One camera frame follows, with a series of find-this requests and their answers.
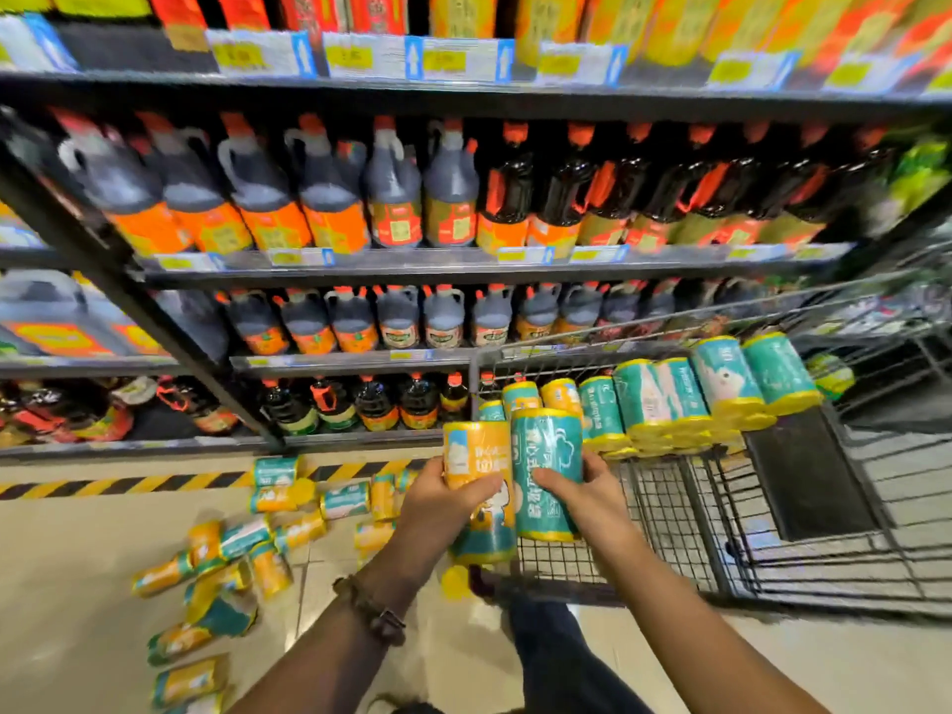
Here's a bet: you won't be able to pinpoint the person's left forearm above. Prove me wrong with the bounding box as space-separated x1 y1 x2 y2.
227 546 447 714

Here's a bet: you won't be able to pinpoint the row of small grey jugs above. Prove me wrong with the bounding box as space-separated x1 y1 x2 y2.
214 278 752 357

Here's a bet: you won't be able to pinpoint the pile of red-strapped bottles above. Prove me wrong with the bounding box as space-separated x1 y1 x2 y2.
0 374 240 448

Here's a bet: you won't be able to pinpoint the row of shelf price tags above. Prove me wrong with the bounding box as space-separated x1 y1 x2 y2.
0 13 952 96

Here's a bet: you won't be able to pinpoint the yellow bag roll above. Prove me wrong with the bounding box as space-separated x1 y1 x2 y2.
443 421 519 566

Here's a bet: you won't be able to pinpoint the brown beaded wrist bracelet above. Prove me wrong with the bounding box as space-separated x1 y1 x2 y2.
332 575 409 648

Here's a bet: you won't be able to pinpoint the row of dark sauce bottles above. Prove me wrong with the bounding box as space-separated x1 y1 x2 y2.
258 371 501 438

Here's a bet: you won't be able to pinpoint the row of teal yellow rolls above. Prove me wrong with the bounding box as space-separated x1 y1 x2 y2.
476 332 824 462

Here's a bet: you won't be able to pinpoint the green yellow round packet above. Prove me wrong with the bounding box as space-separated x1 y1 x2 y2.
805 352 858 403

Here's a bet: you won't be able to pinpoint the row of grey orange-label jugs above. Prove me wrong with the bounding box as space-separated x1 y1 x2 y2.
51 110 481 258

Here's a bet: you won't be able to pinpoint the yellow black hazard tape strip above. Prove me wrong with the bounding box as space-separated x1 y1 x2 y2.
0 458 432 502

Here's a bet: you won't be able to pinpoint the row of dark red-handled bottles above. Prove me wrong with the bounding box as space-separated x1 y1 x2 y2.
476 120 897 255

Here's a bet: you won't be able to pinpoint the teal bag roll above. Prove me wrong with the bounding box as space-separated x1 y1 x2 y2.
510 408 586 544

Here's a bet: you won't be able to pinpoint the row of red orange cartons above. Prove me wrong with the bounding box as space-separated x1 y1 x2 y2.
0 0 952 76

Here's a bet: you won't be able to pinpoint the black cart seat flap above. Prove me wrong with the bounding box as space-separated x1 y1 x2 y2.
744 406 883 544

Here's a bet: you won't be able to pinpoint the green yellow packets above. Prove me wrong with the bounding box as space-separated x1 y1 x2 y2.
866 129 952 238

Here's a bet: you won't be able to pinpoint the metal wire shopping cart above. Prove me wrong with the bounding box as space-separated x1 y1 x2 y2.
469 241 952 627

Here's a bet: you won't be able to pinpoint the person's blue jeans leg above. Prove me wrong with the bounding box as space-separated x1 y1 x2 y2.
509 596 655 714

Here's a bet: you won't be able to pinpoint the person's right forearm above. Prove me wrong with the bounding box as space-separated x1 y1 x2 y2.
591 526 833 714

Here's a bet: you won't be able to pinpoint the scattered pile of yellow rolls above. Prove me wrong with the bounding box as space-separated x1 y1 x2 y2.
131 454 422 714

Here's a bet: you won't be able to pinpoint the person's left hand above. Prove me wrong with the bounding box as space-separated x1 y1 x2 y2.
390 457 505 570

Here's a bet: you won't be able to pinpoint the large grey jug orange label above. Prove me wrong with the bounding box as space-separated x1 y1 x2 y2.
0 269 114 359
74 273 174 357

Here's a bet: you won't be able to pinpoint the person's right hand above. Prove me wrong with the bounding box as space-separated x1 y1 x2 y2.
532 449 642 560

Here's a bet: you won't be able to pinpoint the black metal shelf unit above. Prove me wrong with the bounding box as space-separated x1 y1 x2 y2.
0 66 952 469

